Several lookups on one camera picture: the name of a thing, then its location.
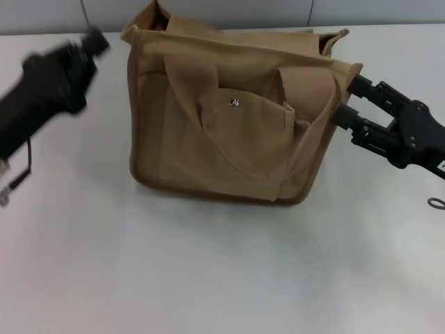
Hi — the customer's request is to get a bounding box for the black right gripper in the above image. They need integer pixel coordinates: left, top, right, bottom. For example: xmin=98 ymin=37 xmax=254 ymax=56
xmin=330 ymin=74 xmax=445 ymax=180

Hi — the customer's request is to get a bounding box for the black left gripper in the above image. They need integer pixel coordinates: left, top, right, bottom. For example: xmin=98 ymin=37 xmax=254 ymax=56
xmin=0 ymin=27 xmax=112 ymax=159

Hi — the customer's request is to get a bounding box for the khaki canvas food bag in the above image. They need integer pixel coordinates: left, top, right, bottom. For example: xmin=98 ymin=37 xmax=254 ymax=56
xmin=120 ymin=0 xmax=362 ymax=208

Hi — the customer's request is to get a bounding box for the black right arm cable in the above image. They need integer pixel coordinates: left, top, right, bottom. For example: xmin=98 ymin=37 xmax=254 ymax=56
xmin=426 ymin=196 xmax=445 ymax=212

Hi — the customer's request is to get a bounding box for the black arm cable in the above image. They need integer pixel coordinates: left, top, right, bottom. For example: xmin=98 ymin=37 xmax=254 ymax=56
xmin=0 ymin=138 xmax=35 ymax=207
xmin=426 ymin=196 xmax=445 ymax=212

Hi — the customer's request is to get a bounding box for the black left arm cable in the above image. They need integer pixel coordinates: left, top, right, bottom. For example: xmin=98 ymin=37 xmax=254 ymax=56
xmin=0 ymin=138 xmax=35 ymax=207

